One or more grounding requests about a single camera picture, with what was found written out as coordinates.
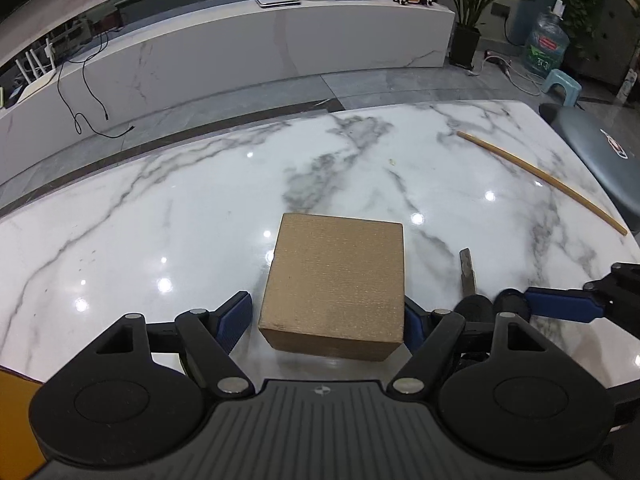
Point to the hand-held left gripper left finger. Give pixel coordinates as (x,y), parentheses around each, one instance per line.
(235,317)

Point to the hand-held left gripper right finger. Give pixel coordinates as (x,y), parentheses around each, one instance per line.
(412,327)

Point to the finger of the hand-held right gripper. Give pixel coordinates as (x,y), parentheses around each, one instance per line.
(625,405)
(560,304)

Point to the black flip car key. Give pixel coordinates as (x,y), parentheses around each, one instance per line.
(475,310)

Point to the brown cardboard box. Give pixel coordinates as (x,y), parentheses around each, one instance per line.
(335,280)

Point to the orange and white storage box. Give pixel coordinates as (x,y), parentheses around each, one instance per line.
(15,420)

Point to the white marble desktop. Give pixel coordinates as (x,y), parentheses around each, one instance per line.
(150,210)

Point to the thin wooden stick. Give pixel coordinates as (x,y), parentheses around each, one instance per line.
(540,172)

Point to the grey round chair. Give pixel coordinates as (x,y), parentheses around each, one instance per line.
(600,150)

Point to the blue plastic stool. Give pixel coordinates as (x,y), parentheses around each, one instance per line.
(562,82)

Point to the hair dryer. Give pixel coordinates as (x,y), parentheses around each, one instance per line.
(497,62)

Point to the large water bottle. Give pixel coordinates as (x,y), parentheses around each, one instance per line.
(546,47)

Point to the grey cabinet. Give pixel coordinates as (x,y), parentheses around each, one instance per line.
(610,50)

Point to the white marble media console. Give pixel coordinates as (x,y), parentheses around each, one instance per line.
(225,50)

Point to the potted plant black pot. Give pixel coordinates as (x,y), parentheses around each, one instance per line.
(465,45)

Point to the green trailing vine plant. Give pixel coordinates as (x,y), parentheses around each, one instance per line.
(590,0)

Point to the white router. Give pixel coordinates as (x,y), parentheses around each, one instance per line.
(35,67)

